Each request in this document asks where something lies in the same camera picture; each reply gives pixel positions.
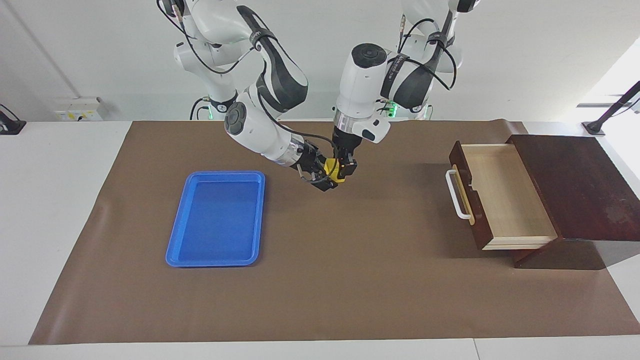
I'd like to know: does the yellow cube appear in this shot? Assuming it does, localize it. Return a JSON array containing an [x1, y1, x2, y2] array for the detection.
[[322, 158, 347, 184]]

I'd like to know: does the white drawer handle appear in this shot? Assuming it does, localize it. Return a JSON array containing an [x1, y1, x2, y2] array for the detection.
[[445, 169, 474, 221]]

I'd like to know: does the dark wooden drawer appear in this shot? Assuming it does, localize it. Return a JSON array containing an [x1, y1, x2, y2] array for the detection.
[[445, 140, 559, 251]]

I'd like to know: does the brown table mat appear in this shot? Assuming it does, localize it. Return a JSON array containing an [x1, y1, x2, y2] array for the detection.
[[28, 119, 640, 346]]

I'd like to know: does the blue plastic tray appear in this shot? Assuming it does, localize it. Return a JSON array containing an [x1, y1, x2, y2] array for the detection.
[[165, 170, 266, 268]]

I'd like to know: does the dark brown wooden cabinet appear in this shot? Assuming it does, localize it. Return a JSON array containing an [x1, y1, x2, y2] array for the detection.
[[507, 134, 640, 271]]

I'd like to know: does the black base cable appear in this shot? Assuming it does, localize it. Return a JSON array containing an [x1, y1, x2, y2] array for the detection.
[[189, 97, 212, 121]]

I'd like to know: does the white wall power socket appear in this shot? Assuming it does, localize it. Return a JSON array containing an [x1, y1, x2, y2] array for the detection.
[[54, 97, 104, 122]]

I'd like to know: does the black camera stand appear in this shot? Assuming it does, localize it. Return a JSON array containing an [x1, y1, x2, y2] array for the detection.
[[582, 80, 640, 137]]

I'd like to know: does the black clamp mount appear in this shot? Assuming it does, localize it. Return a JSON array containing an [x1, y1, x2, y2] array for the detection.
[[0, 103, 27, 136]]

